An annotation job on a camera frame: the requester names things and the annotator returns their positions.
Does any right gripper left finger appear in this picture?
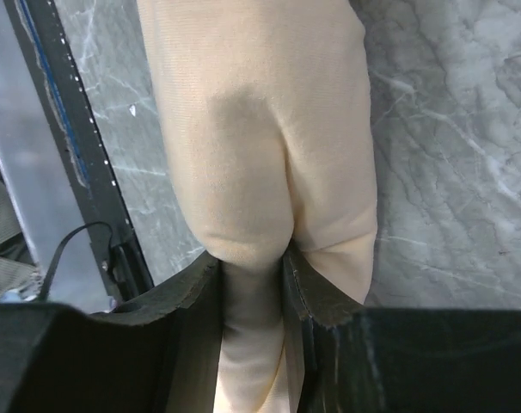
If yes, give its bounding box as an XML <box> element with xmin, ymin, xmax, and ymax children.
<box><xmin>93</xmin><ymin>252</ymin><xmax>222</xmax><ymax>412</ymax></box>

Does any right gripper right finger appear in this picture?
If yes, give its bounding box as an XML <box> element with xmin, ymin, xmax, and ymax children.
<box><xmin>282</xmin><ymin>248</ymin><xmax>362</xmax><ymax>412</ymax></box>

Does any cream yellow t shirt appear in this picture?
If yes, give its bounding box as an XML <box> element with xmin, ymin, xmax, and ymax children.
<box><xmin>137</xmin><ymin>1</ymin><xmax>377</xmax><ymax>412</ymax></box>

